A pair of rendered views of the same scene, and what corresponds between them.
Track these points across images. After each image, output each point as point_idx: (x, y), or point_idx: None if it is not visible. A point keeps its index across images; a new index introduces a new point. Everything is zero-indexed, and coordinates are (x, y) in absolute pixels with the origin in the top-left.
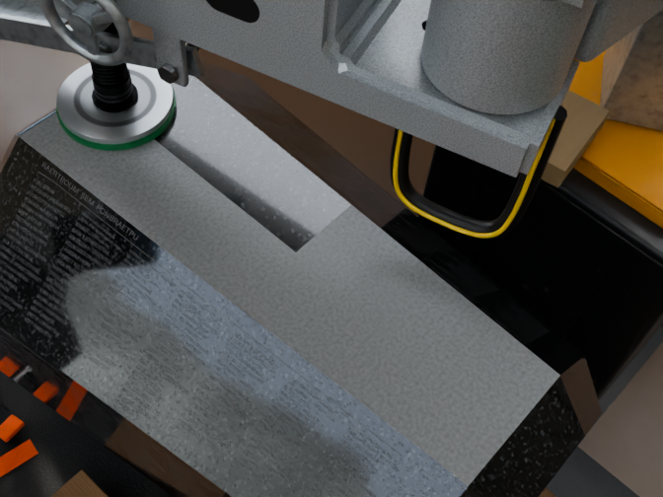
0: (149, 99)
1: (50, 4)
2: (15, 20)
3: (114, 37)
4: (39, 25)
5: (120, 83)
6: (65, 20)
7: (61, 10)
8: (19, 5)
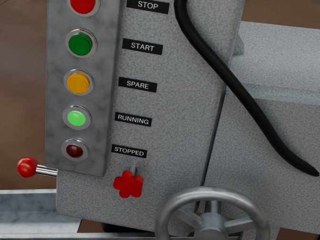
0: None
1: (168, 221)
2: (41, 237)
3: (174, 236)
4: (75, 237)
5: None
6: (76, 225)
7: (144, 222)
8: (11, 218)
